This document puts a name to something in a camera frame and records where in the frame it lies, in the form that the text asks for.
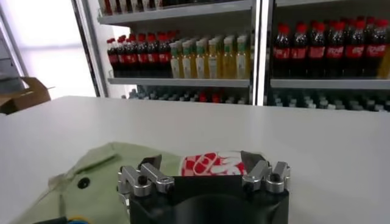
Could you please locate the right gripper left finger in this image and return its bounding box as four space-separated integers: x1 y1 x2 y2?
117 154 176 198

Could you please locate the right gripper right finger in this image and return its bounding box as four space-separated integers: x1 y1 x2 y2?
240 150 292 194

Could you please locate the green t-shirt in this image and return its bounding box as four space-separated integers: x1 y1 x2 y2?
12 141 266 224

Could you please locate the yellow blue round knob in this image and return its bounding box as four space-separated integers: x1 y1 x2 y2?
68 215 91 224

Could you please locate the grey metal shelf rack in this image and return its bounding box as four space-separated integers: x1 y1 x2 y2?
258 0 390 112
71 0 258 106

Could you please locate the yellow tea bottle white cap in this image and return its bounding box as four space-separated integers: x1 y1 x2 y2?
194 39 208 79
222 37 236 79
181 41 193 79
169 41 182 79
207 38 221 79
236 35 251 79
377 51 390 79

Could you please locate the open brown cardboard box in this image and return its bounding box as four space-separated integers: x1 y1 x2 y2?
0 76 52 116

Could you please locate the grey window mullion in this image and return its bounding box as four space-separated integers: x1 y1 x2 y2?
0 12 30 79

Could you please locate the black window frame post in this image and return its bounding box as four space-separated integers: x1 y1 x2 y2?
70 0 107 98

